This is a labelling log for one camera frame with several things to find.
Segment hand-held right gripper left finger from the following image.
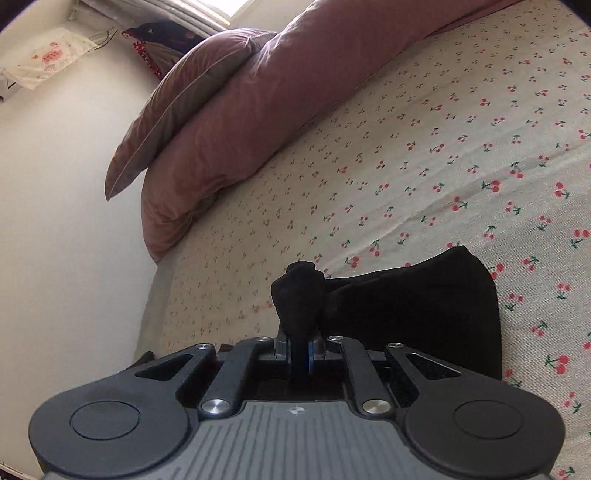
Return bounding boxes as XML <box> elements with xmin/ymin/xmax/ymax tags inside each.
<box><xmin>133</xmin><ymin>329</ymin><xmax>293</xmax><ymax>418</ymax></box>

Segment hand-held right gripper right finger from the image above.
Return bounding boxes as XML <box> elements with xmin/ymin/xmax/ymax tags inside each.
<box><xmin>305</xmin><ymin>330</ymin><xmax>457</xmax><ymax>417</ymax></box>

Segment black pants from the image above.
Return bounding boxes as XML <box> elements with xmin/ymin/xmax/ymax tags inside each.
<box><xmin>270</xmin><ymin>246</ymin><xmax>504</xmax><ymax>381</ymax></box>

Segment cherry print bed sheet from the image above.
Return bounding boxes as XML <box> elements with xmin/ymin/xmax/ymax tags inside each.
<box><xmin>133</xmin><ymin>0</ymin><xmax>591</xmax><ymax>480</ymax></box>

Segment pink duvet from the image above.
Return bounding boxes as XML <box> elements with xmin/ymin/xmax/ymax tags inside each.
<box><xmin>140</xmin><ymin>0</ymin><xmax>525</xmax><ymax>265</ymax></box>

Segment pink and grey pillow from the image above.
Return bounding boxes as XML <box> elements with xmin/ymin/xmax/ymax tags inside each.
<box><xmin>104</xmin><ymin>30</ymin><xmax>279</xmax><ymax>202</ymax></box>

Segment dark patterned cloth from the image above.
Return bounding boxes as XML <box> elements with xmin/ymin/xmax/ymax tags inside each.
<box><xmin>121</xmin><ymin>21</ymin><xmax>209</xmax><ymax>83</ymax></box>

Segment striped curtain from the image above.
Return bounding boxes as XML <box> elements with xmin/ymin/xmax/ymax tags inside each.
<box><xmin>74</xmin><ymin>0</ymin><xmax>242</xmax><ymax>34</ymax></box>

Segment white printed bag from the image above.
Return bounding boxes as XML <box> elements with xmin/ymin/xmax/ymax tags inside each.
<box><xmin>0</xmin><ymin>26</ymin><xmax>101</xmax><ymax>92</ymax></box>

